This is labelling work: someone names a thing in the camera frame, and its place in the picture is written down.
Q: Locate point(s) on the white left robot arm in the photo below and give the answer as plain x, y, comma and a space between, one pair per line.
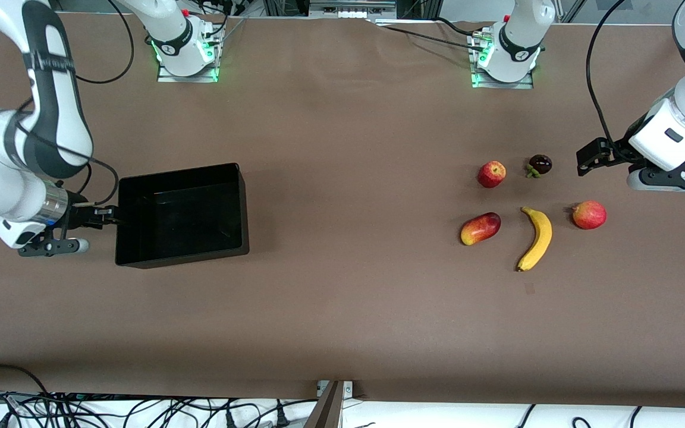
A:
518, 35

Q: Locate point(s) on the yellow banana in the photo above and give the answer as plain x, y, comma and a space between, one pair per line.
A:
541, 235

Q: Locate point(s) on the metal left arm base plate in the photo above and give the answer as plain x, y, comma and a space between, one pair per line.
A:
503, 85

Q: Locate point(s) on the dark slanted bar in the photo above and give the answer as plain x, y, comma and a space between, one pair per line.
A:
327, 410

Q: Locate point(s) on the black plastic box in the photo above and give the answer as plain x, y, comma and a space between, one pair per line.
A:
182, 220

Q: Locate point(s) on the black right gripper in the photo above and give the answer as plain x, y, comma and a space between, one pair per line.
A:
79, 214

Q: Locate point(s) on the metal corner bracket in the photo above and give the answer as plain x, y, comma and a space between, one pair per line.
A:
348, 389

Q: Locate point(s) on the aluminium frame rack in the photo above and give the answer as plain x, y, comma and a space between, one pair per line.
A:
348, 9

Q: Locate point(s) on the dark purple mangosteen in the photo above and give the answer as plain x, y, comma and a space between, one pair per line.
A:
540, 163

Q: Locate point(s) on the small red apple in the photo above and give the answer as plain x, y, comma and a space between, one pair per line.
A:
491, 175

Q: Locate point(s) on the brown table cover sheet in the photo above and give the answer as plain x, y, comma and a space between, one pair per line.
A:
319, 327

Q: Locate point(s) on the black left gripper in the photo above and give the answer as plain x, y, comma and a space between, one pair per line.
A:
618, 150

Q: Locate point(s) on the red yellow mango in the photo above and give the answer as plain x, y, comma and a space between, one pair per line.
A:
480, 229

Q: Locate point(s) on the large red apple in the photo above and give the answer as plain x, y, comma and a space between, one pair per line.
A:
589, 215

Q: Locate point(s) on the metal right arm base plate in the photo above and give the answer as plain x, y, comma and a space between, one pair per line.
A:
188, 78

